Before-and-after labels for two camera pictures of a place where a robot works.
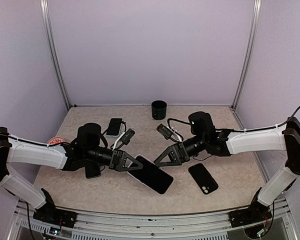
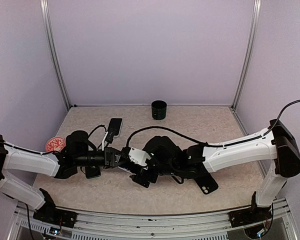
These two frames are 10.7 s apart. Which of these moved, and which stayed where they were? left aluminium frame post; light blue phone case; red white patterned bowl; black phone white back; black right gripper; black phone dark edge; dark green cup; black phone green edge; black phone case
Moved: black right gripper; light blue phone case; black phone dark edge
Stayed: red white patterned bowl; black phone case; left aluminium frame post; black phone green edge; black phone white back; dark green cup
